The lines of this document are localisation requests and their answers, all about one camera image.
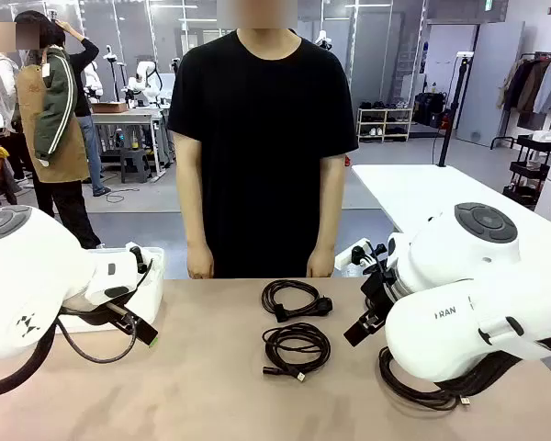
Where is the black trolley cart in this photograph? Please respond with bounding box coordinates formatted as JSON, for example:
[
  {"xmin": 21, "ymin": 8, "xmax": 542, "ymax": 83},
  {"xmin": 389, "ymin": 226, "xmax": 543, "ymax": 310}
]
[{"xmin": 502, "ymin": 132, "xmax": 551, "ymax": 210}]

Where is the clothes rack with coats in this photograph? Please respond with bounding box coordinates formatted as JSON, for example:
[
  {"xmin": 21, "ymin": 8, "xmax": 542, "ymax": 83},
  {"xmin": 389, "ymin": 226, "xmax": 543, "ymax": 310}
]
[{"xmin": 489, "ymin": 51, "xmax": 551, "ymax": 151}]

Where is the person's left forearm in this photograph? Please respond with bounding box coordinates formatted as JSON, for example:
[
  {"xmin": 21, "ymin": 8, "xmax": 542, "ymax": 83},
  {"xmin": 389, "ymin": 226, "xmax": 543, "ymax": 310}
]
[{"xmin": 312, "ymin": 176, "xmax": 348, "ymax": 253}]

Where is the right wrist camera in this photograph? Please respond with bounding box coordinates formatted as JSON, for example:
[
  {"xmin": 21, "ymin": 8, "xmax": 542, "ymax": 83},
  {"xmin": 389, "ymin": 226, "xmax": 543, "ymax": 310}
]
[{"xmin": 333, "ymin": 237, "xmax": 387, "ymax": 277}]

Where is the grey stool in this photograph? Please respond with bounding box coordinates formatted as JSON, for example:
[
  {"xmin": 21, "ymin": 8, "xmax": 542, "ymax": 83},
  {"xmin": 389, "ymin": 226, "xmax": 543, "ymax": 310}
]
[{"xmin": 118, "ymin": 147, "xmax": 152, "ymax": 184}]

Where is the black power cable with plug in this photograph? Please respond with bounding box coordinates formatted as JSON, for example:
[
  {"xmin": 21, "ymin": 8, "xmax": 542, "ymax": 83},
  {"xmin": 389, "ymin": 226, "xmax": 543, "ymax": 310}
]
[{"xmin": 260, "ymin": 278, "xmax": 334, "ymax": 323}]

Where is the white shoe rack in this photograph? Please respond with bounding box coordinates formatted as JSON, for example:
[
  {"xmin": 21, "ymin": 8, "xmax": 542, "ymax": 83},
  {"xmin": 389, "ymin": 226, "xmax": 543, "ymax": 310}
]
[{"xmin": 356, "ymin": 107, "xmax": 414, "ymax": 143}]

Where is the grey workshop desk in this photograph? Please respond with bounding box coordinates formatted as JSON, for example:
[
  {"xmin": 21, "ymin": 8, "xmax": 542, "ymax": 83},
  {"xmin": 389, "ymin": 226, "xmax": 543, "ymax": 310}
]
[{"xmin": 90, "ymin": 107, "xmax": 171, "ymax": 183}]

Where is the person in black T-shirt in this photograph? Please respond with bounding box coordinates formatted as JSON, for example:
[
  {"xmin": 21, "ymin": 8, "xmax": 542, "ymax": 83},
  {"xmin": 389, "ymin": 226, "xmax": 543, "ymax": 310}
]
[{"xmin": 167, "ymin": 0, "xmax": 360, "ymax": 280}]

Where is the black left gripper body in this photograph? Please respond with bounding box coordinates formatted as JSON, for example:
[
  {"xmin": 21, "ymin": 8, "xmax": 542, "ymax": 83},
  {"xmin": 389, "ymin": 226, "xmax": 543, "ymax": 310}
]
[{"xmin": 62, "ymin": 293, "xmax": 138, "ymax": 325}]

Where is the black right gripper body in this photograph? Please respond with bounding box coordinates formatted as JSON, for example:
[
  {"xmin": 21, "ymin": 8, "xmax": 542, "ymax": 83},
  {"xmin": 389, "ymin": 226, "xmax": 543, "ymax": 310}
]
[{"xmin": 360, "ymin": 269, "xmax": 399, "ymax": 319}]

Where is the black camera tripod pole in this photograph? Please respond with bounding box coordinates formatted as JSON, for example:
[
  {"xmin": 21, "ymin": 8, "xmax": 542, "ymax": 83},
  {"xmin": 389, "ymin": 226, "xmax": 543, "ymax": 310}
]
[{"xmin": 437, "ymin": 51, "xmax": 475, "ymax": 169}]

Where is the black bag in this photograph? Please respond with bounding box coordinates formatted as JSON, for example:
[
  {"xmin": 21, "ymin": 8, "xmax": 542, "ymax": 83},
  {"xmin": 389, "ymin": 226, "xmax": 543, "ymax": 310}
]
[{"xmin": 414, "ymin": 91, "xmax": 447, "ymax": 129}]

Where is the black USB extension cable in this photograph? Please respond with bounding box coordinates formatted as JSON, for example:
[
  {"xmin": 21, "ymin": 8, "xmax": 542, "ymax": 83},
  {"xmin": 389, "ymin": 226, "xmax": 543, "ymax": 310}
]
[{"xmin": 377, "ymin": 346, "xmax": 472, "ymax": 412}]

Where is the cardboard box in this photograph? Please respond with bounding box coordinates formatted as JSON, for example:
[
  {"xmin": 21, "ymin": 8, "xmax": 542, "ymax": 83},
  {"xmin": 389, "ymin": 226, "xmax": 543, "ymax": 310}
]
[{"xmin": 90, "ymin": 101, "xmax": 129, "ymax": 115}]

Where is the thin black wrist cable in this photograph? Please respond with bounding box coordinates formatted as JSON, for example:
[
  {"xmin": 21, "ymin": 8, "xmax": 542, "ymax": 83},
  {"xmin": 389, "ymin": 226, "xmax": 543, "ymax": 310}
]
[{"xmin": 56, "ymin": 257, "xmax": 155, "ymax": 364}]

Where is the person in brown apron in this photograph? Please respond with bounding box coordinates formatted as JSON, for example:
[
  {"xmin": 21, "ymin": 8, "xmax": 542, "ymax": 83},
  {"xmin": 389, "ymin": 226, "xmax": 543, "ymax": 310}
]
[{"xmin": 11, "ymin": 9, "xmax": 103, "ymax": 252}]

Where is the clear plastic storage container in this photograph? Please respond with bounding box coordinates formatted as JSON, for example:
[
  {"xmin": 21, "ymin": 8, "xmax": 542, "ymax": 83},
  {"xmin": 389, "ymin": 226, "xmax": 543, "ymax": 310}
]
[{"xmin": 57, "ymin": 246, "xmax": 165, "ymax": 334}]

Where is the person in blue jeans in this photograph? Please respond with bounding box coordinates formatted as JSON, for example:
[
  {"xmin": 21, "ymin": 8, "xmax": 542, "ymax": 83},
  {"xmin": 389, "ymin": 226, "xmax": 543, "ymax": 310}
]
[{"xmin": 50, "ymin": 17, "xmax": 114, "ymax": 198}]

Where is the person's right forearm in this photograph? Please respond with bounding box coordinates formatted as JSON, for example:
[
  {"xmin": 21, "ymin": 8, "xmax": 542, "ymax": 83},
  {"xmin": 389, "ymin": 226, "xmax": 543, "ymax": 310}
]
[{"xmin": 176, "ymin": 174, "xmax": 214, "ymax": 253}]

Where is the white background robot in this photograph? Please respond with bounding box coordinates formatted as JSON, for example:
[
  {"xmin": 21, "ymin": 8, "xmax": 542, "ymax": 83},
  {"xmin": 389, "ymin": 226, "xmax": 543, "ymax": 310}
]
[{"xmin": 126, "ymin": 57, "xmax": 164, "ymax": 109}]

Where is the thick black arm hose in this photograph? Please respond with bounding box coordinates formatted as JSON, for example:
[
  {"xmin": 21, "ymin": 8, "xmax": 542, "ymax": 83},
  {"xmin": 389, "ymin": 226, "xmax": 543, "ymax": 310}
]
[{"xmin": 0, "ymin": 323, "xmax": 57, "ymax": 400}]

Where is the person's right hand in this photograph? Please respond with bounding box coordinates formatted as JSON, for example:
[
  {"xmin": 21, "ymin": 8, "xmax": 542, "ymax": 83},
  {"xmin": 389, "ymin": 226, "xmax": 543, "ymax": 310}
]
[{"xmin": 186, "ymin": 245, "xmax": 216, "ymax": 280}]

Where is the person's left hand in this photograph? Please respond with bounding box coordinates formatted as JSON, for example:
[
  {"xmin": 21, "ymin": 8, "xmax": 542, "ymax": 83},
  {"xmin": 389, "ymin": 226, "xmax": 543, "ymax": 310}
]
[{"xmin": 306, "ymin": 247, "xmax": 336, "ymax": 279}]

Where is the white table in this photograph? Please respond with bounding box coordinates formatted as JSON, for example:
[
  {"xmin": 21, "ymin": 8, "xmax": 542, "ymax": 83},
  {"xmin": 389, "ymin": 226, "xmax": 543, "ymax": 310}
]
[{"xmin": 351, "ymin": 163, "xmax": 551, "ymax": 277}]

